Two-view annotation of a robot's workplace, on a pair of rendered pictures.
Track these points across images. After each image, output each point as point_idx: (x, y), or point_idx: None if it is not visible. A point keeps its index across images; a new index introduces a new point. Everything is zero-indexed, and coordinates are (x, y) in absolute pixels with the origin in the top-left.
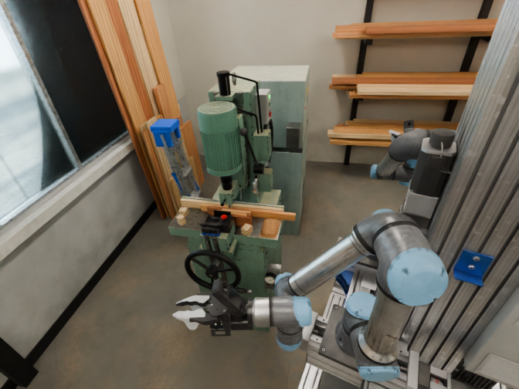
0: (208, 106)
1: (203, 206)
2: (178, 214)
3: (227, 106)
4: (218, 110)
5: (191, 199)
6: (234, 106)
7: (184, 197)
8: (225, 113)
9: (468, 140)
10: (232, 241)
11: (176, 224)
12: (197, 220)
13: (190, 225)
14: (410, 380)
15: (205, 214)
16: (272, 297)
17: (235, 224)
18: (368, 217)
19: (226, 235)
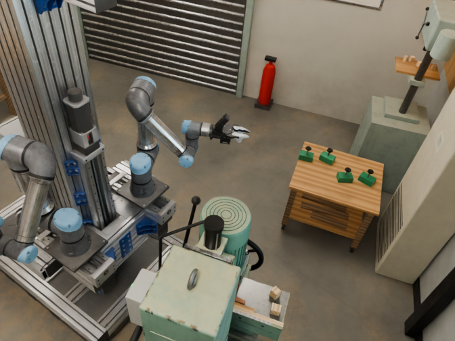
0: (235, 218)
1: (250, 307)
2: (282, 311)
3: (211, 214)
4: (223, 203)
5: (267, 321)
6: (202, 209)
7: (277, 325)
8: (214, 197)
9: (81, 74)
10: None
11: (280, 293)
12: (256, 296)
13: (263, 289)
14: (123, 174)
15: (248, 306)
16: (200, 127)
17: None
18: (143, 105)
19: None
